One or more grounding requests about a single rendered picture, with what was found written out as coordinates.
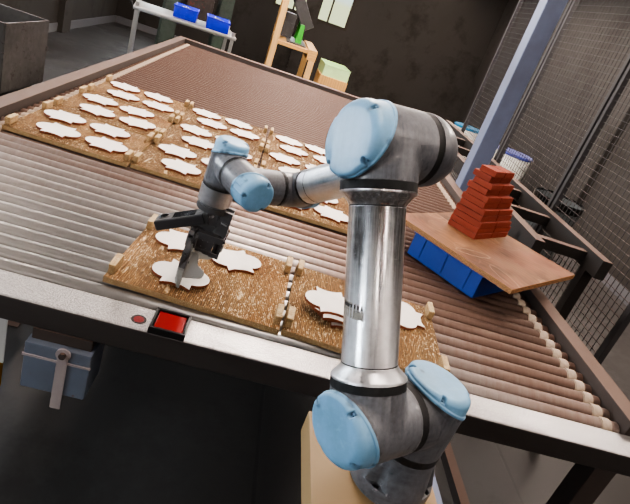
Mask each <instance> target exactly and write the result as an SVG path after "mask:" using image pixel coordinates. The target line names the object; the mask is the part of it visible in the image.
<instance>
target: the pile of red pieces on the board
mask: <svg viewBox="0 0 630 504"><path fill-rule="evenodd" d="M473 174H475V175H476V176H475V177H474V179H473V180H469V181H468V183H467V185H468V188H467V190H466V191H463V193H462V195H461V196H462V198H461V200H460V202H458V203H457V205H456V208H455V210H454V212H453V213H452V215H451V217H450V218H451V219H449V221H448V224H449V225H451V226H452V227H454V228H456V229H457V230H459V231H460V232H462V233H464V234H465V235H467V236H468V237H470V238H472V239H473V240H475V239H487V238H498V237H506V236H507V234H508V231H509V230H510V228H511V226H510V225H511V223H512V222H511V221H509V220H511V218H512V215H511V214H512V212H513V210H512V209H510V206H511V204H512V201H513V199H514V198H512V197H510V196H509V195H510V193H511V191H512V190H513V188H514V186H513V185H512V184H510V182H511V180H512V179H513V177H514V175H515V173H513V172H511V171H509V170H507V169H505V168H503V167H501V166H494V165H484V164H482V165H481V168H480V169H479V168H475V169H474V171H473Z"/></svg>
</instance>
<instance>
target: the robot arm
mask: <svg viewBox="0 0 630 504"><path fill-rule="evenodd" d="M248 153H249V145H248V144H247V143H246V142H244V141H243V140H241V139H238V138H236V137H233V136H228V135H221V136H219V137H217V139H216V141H215V144H214V147H213V149H212V150H211V156H210V159H209V162H208V165H207V169H206V172H205V175H204V178H203V181H202V184H201V187H200V191H199V194H198V200H197V203H196V205H197V207H198V208H199V209H194V210H187V211H179V212H172V213H163V214H159V215H158V216H157V218H156V219H155V220H154V226H155V229H156V230H165V229H173V228H180V227H187V226H191V228H190V230H189V232H188V235H187V238H186V241H185V247H184V250H183V252H182V255H181V259H180V262H179V265H178V268H177V272H176V276H175V284H176V287H177V288H179V286H180V283H181V281H182V278H193V279H200V278H202V277H203V275H204V271H203V270H202V269H201V268H200V267H199V266H198V260H199V259H206V260H210V259H212V258H213V259H216V260H217V259H218V256H219V253H220V252H222V250H223V248H224V245H225V243H226V242H225V241H226V239H227V237H228V235H229V233H230V229H229V227H230V224H231V221H232V218H233V216H234V213H235V209H233V208H230V206H231V203H232V200H233V199H234V201H235V202H236V203H237V204H239V205H240V206H242V207H243V208H244V209H245V210H247V211H249V212H258V211H260V210H264V209H265V208H266V207H268V206H269V205H271V206H285V207H297V208H300V209H307V208H315V207H317V206H318V205H319V204H320V203H321V202H325V201H329V200H334V199H339V198H343V197H344V198H345V199H346V200H347V202H348V204H349V214H348V234H347V254H346V274H345V294H344V313H343V333H342V353H341V362H340V363H339V364H338V365H337V366H336V367H335V368H333V369H332V370H331V373H330V390H326V391H324V392H323V393H322V394H320V395H319V396H318V399H316V400H315V402H314V405H313V410H312V422H313V428H314V432H315V436H316V438H317V441H318V443H319V445H320V446H321V448H322V450H323V452H324V454H325V455H326V456H327V457H328V459H329V460H330V461H331V462H332V463H334V464H335V465H336V466H338V467H339V468H341V469H344V470H348V471H350V474H351V476H352V479H353V481H354V482H355V484H356V486H357V487H358V488H359V490H360V491H361V492H362V493H363V494H364V495H365V496H366V497H367V498H368V499H369V500H371V501H372V502H373V503H375V504H425V502H426V501H427V499H428V497H429V496H430V493H431V490H432V485H433V478H434V471H435V465H436V463H437V462H438V460H439V458H440V457H441V455H442V454H443V452H444V450H445V449H446V447H447V445H448V444H449V442H450V440H451V439H452V437H453V436H454V434H455V432H456V431H457V429H458V427H459V426H460V424H461V423H462V421H464V420H465V418H466V414H467V412H468V410H469V408H470V405H471V399H470V396H469V393H468V391H467V390H466V388H465V387H464V385H463V384H462V383H461V382H460V381H459V380H458V379H457V378H456V377H455V376H454V375H452V374H451V373H450V372H448V371H447V370H445V369H444V368H442V367H440V366H438V365H436V364H434V363H431V362H428V361H425V360H415V361H412V362H411V363H410V364H409V366H408V367H406V368H405V373H404V372H403V371H402V370H401V369H400V368H399V366H398V356H399V338H400V320H401V301H402V283H403V265H404V247H405V228H406V210H407V206H408V204H409V203H410V202H411V201H412V200H413V199H414V198H415V197H417V196H418V187H425V186H431V185H434V184H436V183H438V182H440V181H441V180H443V179H444V178H445V177H446V176H447V175H448V174H449V173H450V172H451V170H452V169H453V167H454V165H455V163H456V160H457V156H458V143H457V138H456V135H455V133H454V131H453V129H452V128H451V127H450V125H449V124H448V123H447V122H446V121H445V120H444V119H442V118H441V117H439V116H437V115H435V114H432V113H429V112H424V111H420V110H416V109H412V108H409V107H405V106H401V105H397V104H394V103H392V102H390V101H388V100H384V99H379V100H377V99H372V98H360V99H357V100H354V101H352V102H350V103H349V104H347V105H346V106H345V107H344V108H343V109H342V110H341V111H340V112H339V114H338V116H337V117H335V119H334V120H333V122H332V124H331V126H330V129H329V131H328V134H327V138H326V143H325V157H326V162H327V163H325V164H321V165H318V166H315V167H311V168H308V169H305V170H302V171H298V172H284V171H276V170H269V169H261V168H255V167H253V166H252V165H251V164H250V163H249V162H248V161H247V160H246V159H247V157H248ZM212 248H213V249H212ZM211 250H212V251H211Z"/></svg>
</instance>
